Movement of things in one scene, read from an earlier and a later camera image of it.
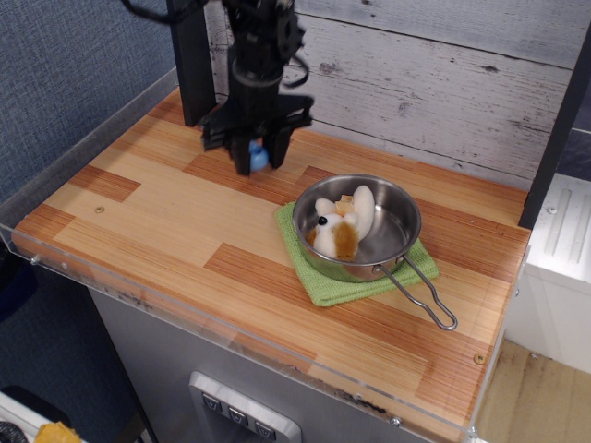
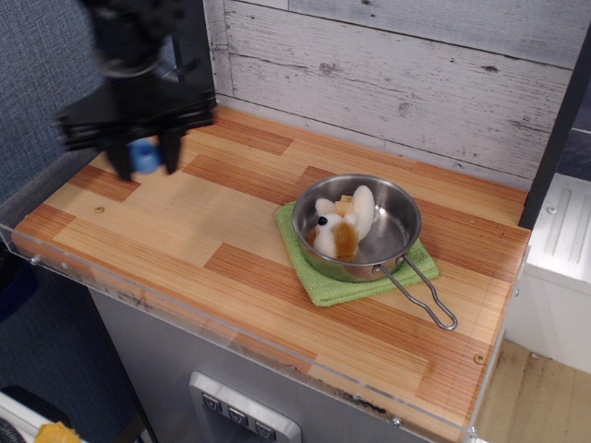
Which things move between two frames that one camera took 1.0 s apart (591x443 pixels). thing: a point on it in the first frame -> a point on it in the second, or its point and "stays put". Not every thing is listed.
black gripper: [255, 108] -> [136, 107]
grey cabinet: [159, 357] stays put
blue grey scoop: [259, 157] -> [145, 155]
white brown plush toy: [342, 223] stays put
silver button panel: [222, 413] stays put
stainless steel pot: [349, 227] stays put
